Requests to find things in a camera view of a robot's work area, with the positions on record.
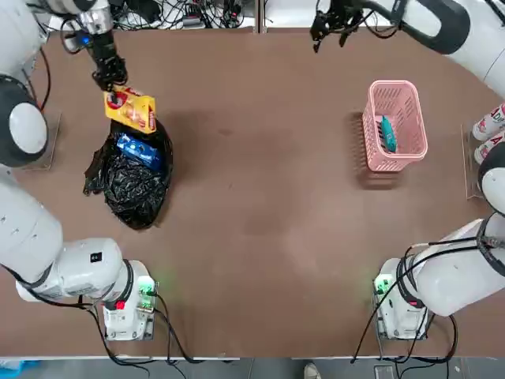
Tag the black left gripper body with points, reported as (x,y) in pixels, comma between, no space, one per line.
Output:
(102,47)

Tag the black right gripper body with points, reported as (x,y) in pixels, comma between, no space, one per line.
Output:
(347,10)

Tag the yellow wafer box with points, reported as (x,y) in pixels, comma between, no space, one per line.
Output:
(130,108)

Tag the blue cookie box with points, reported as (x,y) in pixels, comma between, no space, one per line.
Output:
(138,152)

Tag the teal snack packet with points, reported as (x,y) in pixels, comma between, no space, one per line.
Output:
(388,134)

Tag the black plastic bag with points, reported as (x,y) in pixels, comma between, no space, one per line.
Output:
(130,197)

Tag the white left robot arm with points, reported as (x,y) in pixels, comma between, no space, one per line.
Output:
(23,237)

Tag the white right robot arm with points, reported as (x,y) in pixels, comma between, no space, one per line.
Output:
(434,284)

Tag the pink slotted plastic basket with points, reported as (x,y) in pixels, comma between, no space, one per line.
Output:
(420,130)

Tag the white desk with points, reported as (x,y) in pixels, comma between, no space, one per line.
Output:
(296,16)

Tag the pink white drink bottle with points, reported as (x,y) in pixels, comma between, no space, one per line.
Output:
(485,148)
(487,122)

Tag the teal object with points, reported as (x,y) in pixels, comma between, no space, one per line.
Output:
(10,369)

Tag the person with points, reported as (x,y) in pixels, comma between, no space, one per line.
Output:
(311,371)

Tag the grey floor box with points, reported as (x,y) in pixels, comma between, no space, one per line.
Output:
(384,372)

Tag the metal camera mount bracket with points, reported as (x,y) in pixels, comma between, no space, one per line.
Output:
(259,16)

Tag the aluminium frame post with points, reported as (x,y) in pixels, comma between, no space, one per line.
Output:
(495,12)

